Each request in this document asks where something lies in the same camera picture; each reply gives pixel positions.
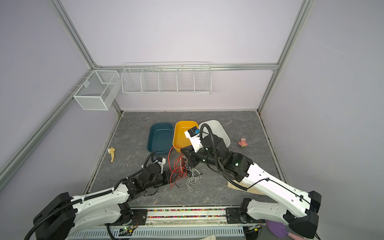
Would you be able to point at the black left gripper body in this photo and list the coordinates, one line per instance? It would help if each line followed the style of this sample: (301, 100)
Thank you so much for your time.
(163, 179)

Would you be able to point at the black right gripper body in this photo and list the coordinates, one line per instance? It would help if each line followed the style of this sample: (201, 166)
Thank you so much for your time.
(197, 158)

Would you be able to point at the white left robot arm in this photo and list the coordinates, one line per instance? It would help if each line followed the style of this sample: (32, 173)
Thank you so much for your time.
(66, 215)

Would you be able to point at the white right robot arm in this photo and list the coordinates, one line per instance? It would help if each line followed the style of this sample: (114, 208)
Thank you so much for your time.
(292, 207)

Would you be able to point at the yellow plastic tub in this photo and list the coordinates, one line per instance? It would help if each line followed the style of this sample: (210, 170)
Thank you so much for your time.
(180, 140)

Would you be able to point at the white plastic tub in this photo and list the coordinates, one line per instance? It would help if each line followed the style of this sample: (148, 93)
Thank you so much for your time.
(218, 130)

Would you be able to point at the teal plastic tub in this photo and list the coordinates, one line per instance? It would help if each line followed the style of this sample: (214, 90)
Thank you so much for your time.
(160, 138)

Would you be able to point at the pink toy figure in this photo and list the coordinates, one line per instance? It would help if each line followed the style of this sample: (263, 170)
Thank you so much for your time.
(243, 142)

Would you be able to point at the yellow toy figure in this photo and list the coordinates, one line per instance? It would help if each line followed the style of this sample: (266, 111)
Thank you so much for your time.
(112, 151)

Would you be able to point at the beige work glove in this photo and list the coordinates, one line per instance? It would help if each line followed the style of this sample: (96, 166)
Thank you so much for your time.
(241, 187)

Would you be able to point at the white mesh box basket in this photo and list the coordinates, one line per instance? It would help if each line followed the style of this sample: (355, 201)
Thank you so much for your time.
(99, 90)

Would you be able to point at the purple silicone spatula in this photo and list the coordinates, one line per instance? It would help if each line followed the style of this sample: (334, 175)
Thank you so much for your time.
(279, 230)

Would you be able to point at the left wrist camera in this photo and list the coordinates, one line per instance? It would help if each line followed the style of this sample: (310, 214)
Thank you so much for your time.
(161, 162)

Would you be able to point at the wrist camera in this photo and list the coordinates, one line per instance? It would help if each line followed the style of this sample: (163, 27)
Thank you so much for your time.
(193, 135)
(161, 162)

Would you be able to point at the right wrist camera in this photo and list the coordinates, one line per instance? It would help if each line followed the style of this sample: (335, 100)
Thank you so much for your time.
(193, 135)

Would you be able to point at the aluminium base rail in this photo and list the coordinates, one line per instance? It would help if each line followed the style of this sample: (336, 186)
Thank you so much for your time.
(178, 223)

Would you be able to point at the white wire shelf basket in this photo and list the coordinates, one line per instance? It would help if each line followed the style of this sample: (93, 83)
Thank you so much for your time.
(167, 78)

